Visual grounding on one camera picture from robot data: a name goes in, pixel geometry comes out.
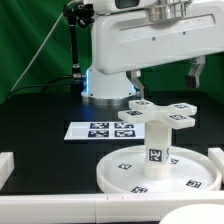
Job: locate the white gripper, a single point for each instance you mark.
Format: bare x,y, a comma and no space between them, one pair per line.
130,41

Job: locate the white cross-shaped table base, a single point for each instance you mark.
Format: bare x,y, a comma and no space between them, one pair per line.
176,116

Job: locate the white round table top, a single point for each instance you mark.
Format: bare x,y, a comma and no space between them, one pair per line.
138,170

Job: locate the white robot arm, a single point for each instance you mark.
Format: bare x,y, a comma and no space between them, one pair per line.
116,88

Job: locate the white round object corner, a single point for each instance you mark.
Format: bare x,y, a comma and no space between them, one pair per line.
196,214

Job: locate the white right block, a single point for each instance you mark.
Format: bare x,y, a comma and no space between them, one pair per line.
216,155

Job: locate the white block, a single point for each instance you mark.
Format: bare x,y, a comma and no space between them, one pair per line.
216,155
6,167

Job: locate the white marker sheet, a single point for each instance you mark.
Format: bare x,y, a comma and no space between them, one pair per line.
104,130

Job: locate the white left block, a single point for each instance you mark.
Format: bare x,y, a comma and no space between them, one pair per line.
6,167

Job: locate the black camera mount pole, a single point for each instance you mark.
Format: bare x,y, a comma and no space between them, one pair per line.
80,15

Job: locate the white front rail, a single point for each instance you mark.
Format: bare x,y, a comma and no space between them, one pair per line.
99,208

